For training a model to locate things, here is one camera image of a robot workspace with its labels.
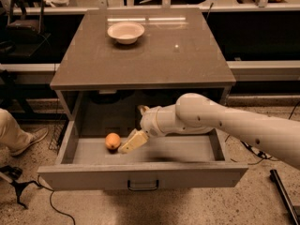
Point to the black chair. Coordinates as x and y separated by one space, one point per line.
26 35

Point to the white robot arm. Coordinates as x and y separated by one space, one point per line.
197 114

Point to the grey counter cabinet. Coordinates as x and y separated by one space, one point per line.
177 50

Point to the grey open top drawer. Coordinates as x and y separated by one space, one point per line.
176 160

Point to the orange fruit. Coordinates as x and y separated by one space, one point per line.
112 141

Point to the black bar on floor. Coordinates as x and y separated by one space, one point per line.
293 210

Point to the black tripod foot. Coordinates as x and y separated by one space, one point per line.
11 175

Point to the black drawer handle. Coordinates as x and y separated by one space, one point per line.
142 186

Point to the person's leg beige trousers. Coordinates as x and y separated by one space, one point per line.
11 135

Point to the beige shoe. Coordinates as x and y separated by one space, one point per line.
37 137

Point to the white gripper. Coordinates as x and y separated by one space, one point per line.
149 120

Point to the white bowl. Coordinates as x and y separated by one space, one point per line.
125 32

